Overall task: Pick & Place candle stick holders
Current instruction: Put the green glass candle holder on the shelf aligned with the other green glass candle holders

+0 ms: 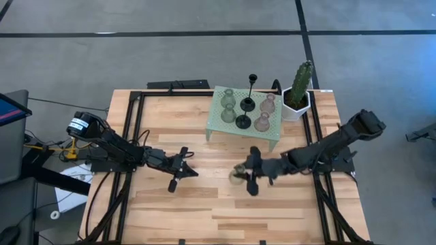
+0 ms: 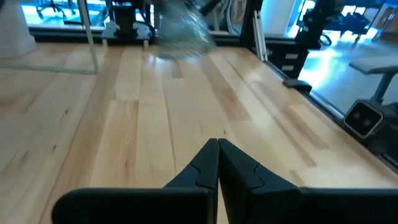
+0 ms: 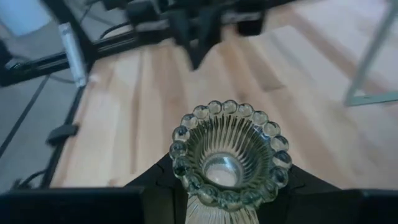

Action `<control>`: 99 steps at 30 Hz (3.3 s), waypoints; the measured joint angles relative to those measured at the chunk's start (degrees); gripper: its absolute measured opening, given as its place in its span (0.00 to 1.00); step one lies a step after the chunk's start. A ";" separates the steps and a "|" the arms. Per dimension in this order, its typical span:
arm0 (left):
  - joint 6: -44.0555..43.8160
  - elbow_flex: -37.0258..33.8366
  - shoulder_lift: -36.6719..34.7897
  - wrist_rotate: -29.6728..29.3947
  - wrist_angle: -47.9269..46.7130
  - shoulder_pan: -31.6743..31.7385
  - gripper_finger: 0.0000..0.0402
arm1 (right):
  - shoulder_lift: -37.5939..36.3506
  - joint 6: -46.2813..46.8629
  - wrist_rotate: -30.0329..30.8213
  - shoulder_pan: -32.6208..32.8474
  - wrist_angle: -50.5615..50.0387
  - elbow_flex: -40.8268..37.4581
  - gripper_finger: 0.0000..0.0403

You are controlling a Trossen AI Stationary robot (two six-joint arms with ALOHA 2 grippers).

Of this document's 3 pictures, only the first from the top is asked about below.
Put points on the yellow clamp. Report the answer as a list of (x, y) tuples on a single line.
[(71, 153)]

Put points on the white hexagonal plant pot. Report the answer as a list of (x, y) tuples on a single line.
[(289, 112)]

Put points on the grey cabinet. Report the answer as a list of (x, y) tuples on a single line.
[(10, 153)]

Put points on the black flat bar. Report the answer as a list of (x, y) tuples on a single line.
[(163, 84)]

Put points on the white sticker strip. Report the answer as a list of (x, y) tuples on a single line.
[(323, 90)]

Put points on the black aluminium extrusion frame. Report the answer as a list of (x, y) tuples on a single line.
[(135, 94)]

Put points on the white paper sheet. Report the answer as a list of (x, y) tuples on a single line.
[(68, 197)]

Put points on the white tape roll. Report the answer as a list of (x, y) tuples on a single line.
[(51, 214)]

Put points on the green cactus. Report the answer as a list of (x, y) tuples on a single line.
[(301, 81)]

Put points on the pink glass candle holder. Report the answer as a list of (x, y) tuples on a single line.
[(262, 123), (268, 105)]

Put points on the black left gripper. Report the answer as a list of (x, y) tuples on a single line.
[(170, 163)]

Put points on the grey metal stand foot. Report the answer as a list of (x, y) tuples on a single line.
[(422, 134)]

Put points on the green perforated metal shelf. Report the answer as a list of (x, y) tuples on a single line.
[(272, 131)]

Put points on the green glass candle holder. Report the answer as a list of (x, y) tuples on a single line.
[(228, 115), (234, 178), (228, 99)]

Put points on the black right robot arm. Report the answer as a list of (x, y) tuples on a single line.
[(334, 143)]

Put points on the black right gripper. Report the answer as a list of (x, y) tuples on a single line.
[(269, 166)]

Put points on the dark monitor with blue screen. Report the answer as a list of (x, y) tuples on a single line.
[(10, 110)]

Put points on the black floor beam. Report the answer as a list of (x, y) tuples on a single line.
[(54, 178)]

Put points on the black computer mouse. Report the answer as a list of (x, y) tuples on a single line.
[(8, 236)]

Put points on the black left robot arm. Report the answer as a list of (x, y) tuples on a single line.
[(116, 146)]

